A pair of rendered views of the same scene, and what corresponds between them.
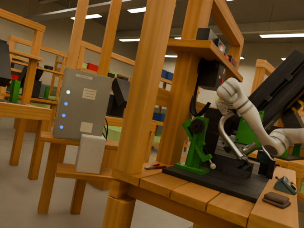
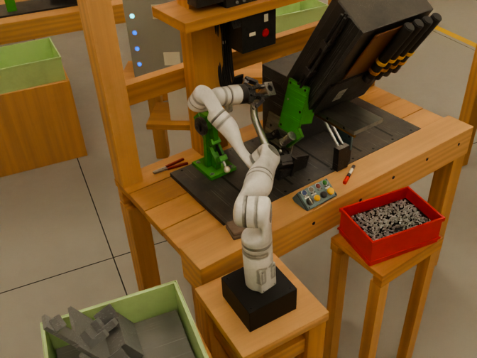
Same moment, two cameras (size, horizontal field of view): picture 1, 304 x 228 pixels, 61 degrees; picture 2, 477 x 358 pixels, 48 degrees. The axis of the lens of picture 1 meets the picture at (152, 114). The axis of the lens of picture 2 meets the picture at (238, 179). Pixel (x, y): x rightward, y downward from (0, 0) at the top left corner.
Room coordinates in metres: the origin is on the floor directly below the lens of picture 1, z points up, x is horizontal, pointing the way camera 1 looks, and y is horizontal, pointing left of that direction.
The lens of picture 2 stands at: (-0.31, -1.20, 2.19)
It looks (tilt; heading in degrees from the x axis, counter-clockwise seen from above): 36 degrees down; 27
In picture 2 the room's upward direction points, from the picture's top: 3 degrees counter-clockwise
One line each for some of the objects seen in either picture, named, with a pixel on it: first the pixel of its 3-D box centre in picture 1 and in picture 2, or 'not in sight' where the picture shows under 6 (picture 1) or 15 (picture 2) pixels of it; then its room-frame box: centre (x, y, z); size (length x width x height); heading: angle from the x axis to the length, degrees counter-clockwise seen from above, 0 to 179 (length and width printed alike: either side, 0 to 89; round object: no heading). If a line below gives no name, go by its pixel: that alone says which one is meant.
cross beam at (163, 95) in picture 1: (187, 105); (250, 53); (1.76, -0.22, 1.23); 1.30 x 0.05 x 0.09; 151
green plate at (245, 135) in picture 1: (250, 126); (299, 105); (1.49, -0.57, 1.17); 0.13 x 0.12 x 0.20; 151
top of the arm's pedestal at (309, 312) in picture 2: not in sight; (260, 303); (0.76, -0.71, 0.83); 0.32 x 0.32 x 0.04; 56
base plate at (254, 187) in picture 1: (231, 169); (301, 151); (1.58, -0.55, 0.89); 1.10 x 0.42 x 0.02; 151
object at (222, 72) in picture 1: (211, 76); (250, 27); (1.58, -0.31, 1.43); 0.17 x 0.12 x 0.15; 151
